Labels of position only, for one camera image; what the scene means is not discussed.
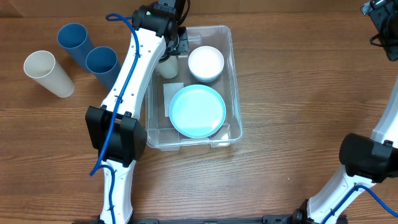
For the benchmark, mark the dark blue cup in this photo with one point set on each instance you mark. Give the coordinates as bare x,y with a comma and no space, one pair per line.
104,64
76,42

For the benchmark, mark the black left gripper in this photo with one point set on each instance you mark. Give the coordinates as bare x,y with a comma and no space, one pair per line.
180,42

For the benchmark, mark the pink bowl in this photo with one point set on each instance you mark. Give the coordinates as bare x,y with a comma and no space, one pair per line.
206,61

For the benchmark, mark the light blue bowl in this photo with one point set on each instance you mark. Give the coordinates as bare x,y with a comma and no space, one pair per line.
206,79

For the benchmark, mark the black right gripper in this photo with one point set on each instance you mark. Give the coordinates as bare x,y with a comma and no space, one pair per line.
377,11

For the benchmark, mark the clear plastic storage bin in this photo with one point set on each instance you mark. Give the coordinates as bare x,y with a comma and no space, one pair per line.
160,132

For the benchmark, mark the beige cup front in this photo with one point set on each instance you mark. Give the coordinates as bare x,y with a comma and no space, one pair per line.
168,68

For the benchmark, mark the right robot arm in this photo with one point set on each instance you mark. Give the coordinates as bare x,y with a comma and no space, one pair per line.
365,162

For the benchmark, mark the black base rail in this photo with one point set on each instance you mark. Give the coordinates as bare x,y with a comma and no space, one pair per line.
266,219

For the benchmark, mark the beige cup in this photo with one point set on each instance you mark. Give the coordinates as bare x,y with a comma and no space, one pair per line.
42,67
168,68

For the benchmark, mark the light blue plate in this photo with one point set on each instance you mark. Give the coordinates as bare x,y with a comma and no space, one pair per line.
197,111

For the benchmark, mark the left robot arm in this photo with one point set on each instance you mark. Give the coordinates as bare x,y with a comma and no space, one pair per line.
157,35

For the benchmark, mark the dark blue cup front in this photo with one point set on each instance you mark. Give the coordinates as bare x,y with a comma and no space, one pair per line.
104,64

